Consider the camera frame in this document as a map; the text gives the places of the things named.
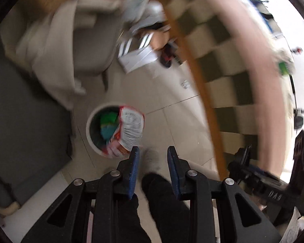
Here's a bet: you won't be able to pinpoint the red black slipper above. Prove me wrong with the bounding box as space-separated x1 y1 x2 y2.
159 44 178 68

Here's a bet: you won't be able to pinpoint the flat white box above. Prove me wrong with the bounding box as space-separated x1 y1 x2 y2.
118 45 159 73

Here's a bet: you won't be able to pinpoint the red white snack packet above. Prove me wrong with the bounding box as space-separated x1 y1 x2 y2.
101 106 146 159

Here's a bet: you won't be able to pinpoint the green blue snack bag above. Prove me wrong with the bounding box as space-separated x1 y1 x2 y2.
99 110 120 143

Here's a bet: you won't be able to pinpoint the beige chair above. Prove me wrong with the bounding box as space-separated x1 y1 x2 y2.
73 0 122 90

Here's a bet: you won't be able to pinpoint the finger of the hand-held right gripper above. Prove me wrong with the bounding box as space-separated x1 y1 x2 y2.
234 145 254 170
227 162 282 191

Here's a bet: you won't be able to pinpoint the white cloth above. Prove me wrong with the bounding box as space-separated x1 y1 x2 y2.
0 0 87 110

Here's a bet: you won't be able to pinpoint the dark grey chair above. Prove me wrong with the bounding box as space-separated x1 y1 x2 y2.
0 53 74 209

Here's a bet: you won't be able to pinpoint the person's dark fleece trousers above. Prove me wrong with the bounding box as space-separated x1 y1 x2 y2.
116 172 193 243

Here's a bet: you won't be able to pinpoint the grey fluffy slipper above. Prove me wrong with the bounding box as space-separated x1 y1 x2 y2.
143 149 163 176

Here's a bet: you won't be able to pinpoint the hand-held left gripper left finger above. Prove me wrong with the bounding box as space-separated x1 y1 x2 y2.
20 146 140 243

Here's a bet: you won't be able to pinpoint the white round waste bin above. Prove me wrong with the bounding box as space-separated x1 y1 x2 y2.
86 103 143 159

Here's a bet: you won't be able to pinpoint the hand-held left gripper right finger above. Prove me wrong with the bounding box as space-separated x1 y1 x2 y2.
167 145 282 243

